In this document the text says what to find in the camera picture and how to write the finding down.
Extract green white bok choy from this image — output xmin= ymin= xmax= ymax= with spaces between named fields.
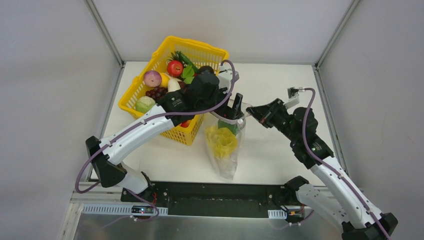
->
xmin=217 ymin=120 xmax=240 ymax=136

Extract clear zip top bag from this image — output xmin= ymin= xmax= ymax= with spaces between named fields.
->
xmin=204 ymin=102 xmax=251 ymax=182

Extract yellow napa cabbage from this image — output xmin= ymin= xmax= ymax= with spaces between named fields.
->
xmin=204 ymin=126 xmax=238 ymax=159

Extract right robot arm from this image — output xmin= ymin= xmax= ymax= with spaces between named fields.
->
xmin=246 ymin=98 xmax=398 ymax=240

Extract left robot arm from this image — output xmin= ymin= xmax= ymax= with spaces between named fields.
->
xmin=85 ymin=70 xmax=239 ymax=203

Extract dark purple eggplant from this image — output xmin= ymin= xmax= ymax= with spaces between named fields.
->
xmin=197 ymin=65 xmax=215 ymax=75

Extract white radish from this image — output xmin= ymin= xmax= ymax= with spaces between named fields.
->
xmin=167 ymin=78 xmax=181 ymax=93

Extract red apple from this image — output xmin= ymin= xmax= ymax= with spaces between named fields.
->
xmin=166 ymin=60 xmax=184 ymax=77

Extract yellow lemon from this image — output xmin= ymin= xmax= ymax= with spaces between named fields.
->
xmin=159 ymin=72 xmax=171 ymax=88

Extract dark purple grapes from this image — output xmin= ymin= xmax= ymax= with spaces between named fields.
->
xmin=145 ymin=87 xmax=168 ymax=102

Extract purple onion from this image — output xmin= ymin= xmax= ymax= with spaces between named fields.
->
xmin=143 ymin=70 xmax=162 ymax=88

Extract pale green cabbage head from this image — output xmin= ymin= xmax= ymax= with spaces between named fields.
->
xmin=135 ymin=96 xmax=156 ymax=114

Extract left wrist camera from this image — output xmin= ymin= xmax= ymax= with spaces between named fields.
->
xmin=217 ymin=65 xmax=240 ymax=90

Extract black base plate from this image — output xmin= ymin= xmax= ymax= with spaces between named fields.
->
xmin=141 ymin=181 xmax=302 ymax=218

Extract aluminium frame rail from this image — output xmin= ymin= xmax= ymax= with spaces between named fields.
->
xmin=59 ymin=181 xmax=342 ymax=240

